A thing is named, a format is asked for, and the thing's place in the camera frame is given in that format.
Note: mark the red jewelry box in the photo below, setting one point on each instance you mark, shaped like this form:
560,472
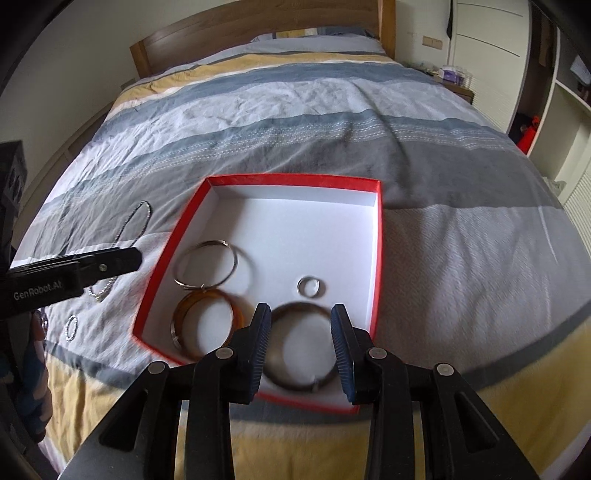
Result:
300,230

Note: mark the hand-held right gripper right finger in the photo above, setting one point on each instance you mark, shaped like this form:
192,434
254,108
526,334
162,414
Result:
342,355

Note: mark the wooden headboard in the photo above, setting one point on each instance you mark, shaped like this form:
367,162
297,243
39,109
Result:
207,32

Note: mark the white open shelf unit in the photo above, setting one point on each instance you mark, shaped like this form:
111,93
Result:
565,115

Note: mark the red object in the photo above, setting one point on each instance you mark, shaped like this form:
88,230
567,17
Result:
527,136

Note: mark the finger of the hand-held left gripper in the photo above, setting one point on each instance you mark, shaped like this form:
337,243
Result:
115,261

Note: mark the large silver bangle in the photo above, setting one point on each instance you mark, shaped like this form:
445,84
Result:
235,261

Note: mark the grey pillow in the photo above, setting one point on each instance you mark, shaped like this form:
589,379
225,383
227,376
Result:
323,44

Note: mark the purple box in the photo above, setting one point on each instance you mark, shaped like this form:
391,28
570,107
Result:
449,74

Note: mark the white louvered cabinet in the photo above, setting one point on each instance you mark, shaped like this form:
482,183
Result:
579,203

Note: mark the dark thin bangle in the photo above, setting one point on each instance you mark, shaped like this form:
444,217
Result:
286,384

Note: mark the white wardrobe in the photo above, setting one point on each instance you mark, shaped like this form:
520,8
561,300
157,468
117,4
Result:
489,55

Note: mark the wooden nightstand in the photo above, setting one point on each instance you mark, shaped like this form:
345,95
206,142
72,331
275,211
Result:
463,94

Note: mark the twisted silver hoop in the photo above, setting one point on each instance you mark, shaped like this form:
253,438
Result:
67,327

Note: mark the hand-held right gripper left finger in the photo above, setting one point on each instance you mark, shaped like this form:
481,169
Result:
257,355

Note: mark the striped duvet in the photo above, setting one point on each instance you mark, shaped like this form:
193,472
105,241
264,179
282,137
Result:
438,277

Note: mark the wall switch plate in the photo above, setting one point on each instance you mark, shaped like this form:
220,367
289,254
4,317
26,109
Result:
432,43

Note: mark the amber bangle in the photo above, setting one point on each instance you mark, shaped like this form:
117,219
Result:
180,318

